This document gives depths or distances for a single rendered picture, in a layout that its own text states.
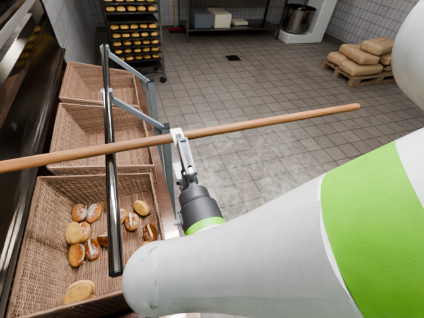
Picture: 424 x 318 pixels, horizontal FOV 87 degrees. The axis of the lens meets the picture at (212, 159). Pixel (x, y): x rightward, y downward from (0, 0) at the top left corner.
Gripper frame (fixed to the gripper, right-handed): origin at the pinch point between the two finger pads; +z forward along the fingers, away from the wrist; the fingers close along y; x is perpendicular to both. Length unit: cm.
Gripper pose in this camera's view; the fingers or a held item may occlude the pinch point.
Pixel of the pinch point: (176, 149)
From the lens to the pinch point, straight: 66.7
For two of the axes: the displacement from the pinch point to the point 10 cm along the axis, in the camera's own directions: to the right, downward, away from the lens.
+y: -0.8, 6.9, 7.2
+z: -3.4, -6.9, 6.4
